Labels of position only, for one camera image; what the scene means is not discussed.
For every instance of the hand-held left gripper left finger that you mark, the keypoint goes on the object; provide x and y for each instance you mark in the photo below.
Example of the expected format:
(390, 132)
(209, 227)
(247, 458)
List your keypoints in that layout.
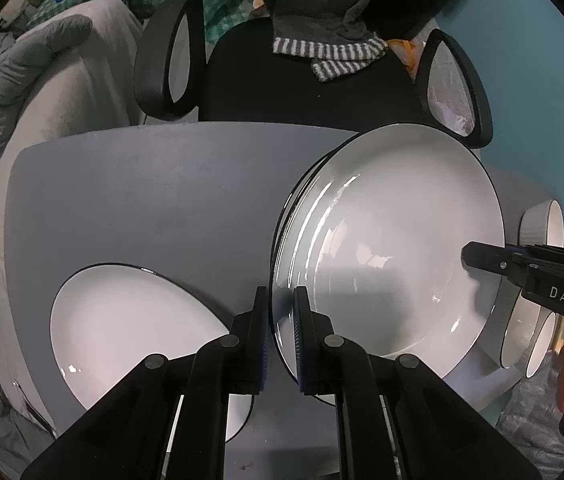
(262, 342)

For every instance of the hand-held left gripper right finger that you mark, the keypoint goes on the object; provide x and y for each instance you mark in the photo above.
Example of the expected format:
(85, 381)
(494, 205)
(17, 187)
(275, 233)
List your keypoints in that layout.
(302, 345)

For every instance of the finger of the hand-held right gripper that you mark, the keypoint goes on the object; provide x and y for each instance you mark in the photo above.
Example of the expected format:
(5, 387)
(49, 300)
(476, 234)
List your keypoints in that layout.
(487, 257)
(557, 257)

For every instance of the white ribbed bowl black rim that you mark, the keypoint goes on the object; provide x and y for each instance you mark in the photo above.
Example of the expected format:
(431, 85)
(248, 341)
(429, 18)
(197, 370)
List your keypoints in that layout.
(534, 225)
(522, 330)
(542, 350)

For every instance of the clear crumpled plastic wrap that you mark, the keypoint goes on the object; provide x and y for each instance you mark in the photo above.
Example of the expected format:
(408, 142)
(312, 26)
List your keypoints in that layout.
(527, 420)

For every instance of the black chair armrest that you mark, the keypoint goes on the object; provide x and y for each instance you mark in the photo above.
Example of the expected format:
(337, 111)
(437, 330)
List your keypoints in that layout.
(152, 85)
(483, 125)

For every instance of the red yellow snack bag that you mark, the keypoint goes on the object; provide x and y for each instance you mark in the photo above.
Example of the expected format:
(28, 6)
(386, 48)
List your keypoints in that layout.
(402, 50)

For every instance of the grey white striped cloth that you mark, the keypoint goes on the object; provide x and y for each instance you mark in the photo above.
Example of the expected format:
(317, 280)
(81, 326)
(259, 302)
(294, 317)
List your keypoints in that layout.
(342, 57)

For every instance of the black office chair seat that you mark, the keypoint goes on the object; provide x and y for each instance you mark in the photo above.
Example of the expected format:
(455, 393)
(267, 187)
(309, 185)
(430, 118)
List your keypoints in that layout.
(272, 85)

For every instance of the grey puffy quilt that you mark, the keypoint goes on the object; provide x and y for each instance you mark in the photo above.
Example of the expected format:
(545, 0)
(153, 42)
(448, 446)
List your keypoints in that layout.
(7, 75)

